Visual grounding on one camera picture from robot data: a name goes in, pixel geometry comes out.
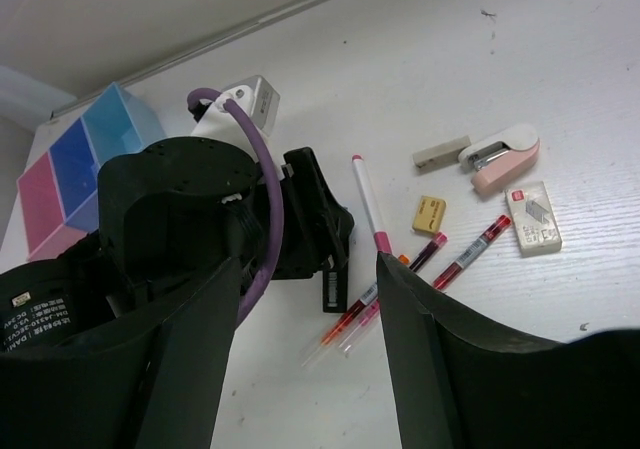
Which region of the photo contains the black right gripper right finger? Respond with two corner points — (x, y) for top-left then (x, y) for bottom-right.
(376, 253), (639, 448)

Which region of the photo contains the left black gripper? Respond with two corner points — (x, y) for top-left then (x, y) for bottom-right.
(234, 146), (356, 283)

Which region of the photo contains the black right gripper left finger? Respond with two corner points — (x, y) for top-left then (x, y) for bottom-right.
(1, 259), (241, 448)

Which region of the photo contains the white marker pink cap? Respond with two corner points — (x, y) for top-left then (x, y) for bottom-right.
(352, 154), (392, 254)

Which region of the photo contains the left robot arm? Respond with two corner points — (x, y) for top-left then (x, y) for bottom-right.
(1, 137), (354, 357)

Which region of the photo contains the yellow eraser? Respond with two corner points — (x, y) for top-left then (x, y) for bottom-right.
(412, 196), (446, 234)

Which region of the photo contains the pink tip dark refill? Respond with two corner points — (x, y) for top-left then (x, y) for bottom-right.
(337, 232), (449, 355)

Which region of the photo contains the long grey eraser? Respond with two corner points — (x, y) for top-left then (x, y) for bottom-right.
(412, 136), (471, 172)

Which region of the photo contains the red gel pen refill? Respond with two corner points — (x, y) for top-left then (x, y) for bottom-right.
(432, 215), (512, 291)

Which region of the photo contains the pink white stapler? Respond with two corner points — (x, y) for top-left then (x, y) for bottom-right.
(458, 123), (540, 198)

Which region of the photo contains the pink drawer box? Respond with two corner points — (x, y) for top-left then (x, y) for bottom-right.
(17, 152), (87, 262)

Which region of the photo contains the light blue drawer box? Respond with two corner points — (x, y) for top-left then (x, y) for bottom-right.
(81, 83), (166, 166)

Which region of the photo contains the purple-blue drawer box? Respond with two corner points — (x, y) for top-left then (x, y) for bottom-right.
(49, 119), (99, 233)

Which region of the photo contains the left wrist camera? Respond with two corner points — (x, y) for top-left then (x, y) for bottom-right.
(189, 74), (282, 143)

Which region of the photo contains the aluminium table edge rail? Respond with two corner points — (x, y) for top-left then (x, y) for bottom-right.
(50, 0), (309, 97)

